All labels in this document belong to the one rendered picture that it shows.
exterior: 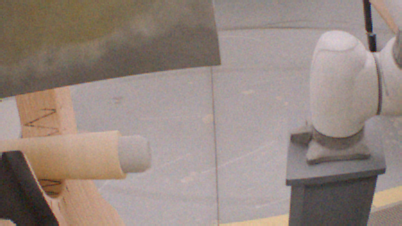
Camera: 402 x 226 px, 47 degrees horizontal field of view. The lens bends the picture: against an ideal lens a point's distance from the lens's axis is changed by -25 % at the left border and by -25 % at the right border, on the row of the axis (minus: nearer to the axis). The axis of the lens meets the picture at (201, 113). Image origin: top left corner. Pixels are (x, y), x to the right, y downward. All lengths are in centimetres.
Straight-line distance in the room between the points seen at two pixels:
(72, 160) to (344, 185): 95
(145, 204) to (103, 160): 193
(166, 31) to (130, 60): 1
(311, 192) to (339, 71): 29
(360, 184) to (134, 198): 128
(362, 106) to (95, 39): 105
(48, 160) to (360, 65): 88
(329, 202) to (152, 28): 115
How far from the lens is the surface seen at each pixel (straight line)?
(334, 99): 117
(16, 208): 32
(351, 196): 129
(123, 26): 16
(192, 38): 16
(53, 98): 40
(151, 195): 233
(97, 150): 36
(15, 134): 70
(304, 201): 127
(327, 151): 125
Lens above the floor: 146
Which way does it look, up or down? 32 degrees down
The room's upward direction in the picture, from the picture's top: 7 degrees counter-clockwise
